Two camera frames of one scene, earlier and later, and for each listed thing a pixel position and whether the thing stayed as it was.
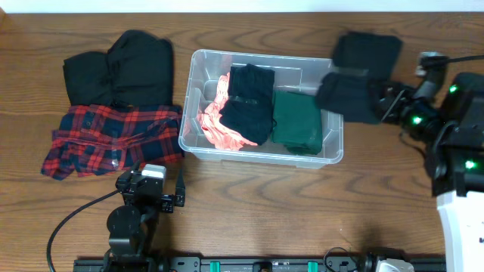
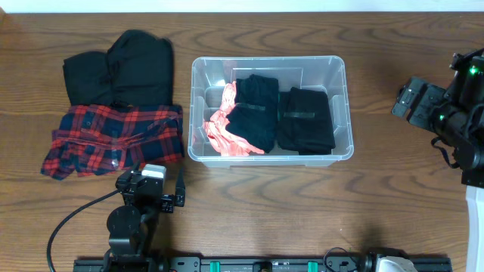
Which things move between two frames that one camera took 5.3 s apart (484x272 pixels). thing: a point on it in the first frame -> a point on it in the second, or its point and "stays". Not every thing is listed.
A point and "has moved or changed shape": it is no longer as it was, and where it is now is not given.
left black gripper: (156, 196) stays
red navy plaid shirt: (94, 139) stays
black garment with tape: (361, 61) -> (305, 122)
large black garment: (138, 69) stays
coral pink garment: (216, 131) has moved or changed shape
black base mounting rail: (141, 264) stays
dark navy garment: (248, 110) has moved or changed shape
